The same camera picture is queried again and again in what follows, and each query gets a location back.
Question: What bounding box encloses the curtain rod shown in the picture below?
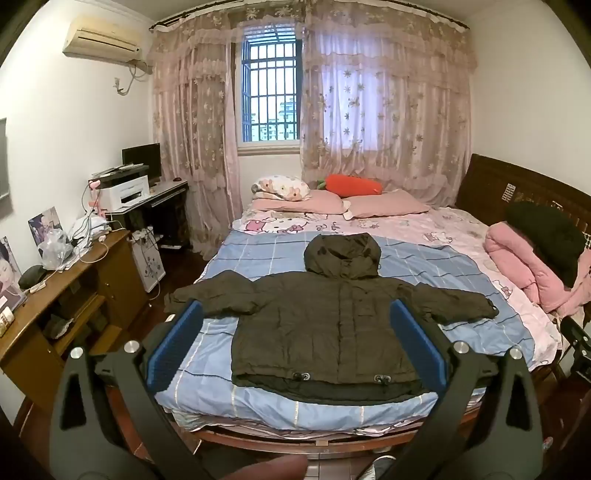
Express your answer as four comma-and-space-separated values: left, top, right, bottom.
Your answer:
150, 0, 469, 33

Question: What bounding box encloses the white floral pillow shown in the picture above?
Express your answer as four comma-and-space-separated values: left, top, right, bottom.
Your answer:
252, 174, 311, 202

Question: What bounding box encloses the wall picture frame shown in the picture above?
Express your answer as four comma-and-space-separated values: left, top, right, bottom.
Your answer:
0, 117, 10, 200

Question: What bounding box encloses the black computer monitor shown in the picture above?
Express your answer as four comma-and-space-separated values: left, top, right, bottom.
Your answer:
122, 143, 162, 185

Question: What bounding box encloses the air conditioner hose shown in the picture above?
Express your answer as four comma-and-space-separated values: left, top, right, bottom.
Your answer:
115, 59, 153, 96

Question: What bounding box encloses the black garment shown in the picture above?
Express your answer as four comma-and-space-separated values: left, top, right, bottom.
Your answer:
505, 202, 587, 286

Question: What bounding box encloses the clear plastic bag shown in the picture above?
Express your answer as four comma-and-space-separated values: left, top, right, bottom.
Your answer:
38, 228, 75, 269

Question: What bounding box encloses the blue checked bed sheet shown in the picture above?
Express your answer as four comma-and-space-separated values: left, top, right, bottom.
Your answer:
154, 229, 529, 432

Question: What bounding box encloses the large portrait photo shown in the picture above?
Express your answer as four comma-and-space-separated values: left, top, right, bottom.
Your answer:
0, 236, 28, 315

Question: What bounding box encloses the standing photo print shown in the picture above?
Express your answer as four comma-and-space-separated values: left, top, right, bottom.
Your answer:
28, 206, 65, 245

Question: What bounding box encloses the pink folded quilt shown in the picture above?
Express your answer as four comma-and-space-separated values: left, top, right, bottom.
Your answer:
484, 222, 591, 319

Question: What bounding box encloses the person's left hand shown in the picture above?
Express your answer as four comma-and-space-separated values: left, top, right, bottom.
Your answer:
222, 455, 309, 480

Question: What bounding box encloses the pink desk lamp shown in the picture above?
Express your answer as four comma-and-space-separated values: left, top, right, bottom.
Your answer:
89, 180, 106, 217

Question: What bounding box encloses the black computer desk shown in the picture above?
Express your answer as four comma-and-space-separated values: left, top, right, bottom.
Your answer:
106, 180, 190, 250

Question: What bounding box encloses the white wall air conditioner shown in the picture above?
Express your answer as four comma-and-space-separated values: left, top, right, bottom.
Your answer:
62, 15, 141, 62

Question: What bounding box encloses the dark olive hooded padded jacket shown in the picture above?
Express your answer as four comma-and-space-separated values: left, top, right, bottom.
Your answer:
164, 232, 500, 401

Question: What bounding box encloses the wooden desk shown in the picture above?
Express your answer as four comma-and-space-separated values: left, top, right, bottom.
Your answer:
0, 229, 148, 411

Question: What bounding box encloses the pink floral lace curtain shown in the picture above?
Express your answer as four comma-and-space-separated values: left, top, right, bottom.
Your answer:
300, 7, 478, 208
150, 9, 243, 259

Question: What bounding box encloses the orange carrot plush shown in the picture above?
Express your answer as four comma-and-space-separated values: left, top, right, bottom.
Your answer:
316, 174, 384, 197

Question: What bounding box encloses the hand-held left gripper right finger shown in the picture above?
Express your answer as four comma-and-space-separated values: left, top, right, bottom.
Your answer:
389, 298, 546, 480

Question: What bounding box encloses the barred window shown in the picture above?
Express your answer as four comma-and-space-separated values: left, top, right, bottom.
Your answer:
238, 28, 303, 148

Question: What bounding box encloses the pink pillow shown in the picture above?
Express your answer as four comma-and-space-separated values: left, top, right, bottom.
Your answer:
252, 189, 347, 215
344, 189, 431, 219

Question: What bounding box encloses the white printer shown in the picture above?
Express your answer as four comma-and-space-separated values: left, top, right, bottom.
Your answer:
90, 165, 151, 212

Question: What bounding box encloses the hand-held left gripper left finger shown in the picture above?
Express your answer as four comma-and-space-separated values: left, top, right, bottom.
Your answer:
48, 298, 218, 480

